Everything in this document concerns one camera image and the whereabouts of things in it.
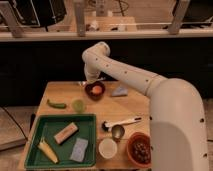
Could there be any silver fork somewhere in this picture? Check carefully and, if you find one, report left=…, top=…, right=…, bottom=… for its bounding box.
left=77, top=79, right=103, bottom=86

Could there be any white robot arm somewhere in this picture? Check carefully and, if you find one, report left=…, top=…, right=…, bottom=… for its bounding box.
left=82, top=42, right=209, bottom=171

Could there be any green plastic cup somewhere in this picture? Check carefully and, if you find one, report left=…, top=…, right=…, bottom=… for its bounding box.
left=72, top=99, right=86, bottom=113

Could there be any white plastic cup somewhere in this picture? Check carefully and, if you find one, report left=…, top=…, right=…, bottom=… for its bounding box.
left=98, top=138, right=117, bottom=159

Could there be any orange ball in bowl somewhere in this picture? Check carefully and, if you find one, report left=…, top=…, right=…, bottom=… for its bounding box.
left=92, top=86, right=102, bottom=94

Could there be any dark red bowl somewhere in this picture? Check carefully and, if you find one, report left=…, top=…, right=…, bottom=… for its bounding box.
left=85, top=81, right=105, bottom=101

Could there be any grey blue cloth piece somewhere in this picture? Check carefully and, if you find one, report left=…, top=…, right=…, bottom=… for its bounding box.
left=111, top=86, right=128, bottom=97

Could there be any green chili pepper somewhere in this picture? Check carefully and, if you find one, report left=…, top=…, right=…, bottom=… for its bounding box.
left=47, top=99, right=67, bottom=109

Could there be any white measuring spoon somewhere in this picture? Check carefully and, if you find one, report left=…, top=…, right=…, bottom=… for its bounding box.
left=102, top=117, right=142, bottom=132

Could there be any wooden block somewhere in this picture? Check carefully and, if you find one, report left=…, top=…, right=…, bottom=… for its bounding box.
left=54, top=122, right=78, bottom=144

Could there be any green plastic tray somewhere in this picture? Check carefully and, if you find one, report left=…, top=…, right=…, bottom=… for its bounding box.
left=24, top=114, right=96, bottom=170

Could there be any blue grey sponge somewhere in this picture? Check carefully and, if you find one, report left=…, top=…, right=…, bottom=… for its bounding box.
left=70, top=138, right=88, bottom=162

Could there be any yellow corn cob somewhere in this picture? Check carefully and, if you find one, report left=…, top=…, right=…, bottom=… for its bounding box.
left=38, top=138, right=59, bottom=164

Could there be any orange bowl with beans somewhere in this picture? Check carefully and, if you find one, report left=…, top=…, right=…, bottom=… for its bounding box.
left=126, top=132, right=151, bottom=168

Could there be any wooden shelf rail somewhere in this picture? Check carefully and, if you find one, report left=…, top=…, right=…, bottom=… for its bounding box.
left=0, top=0, right=213, bottom=42

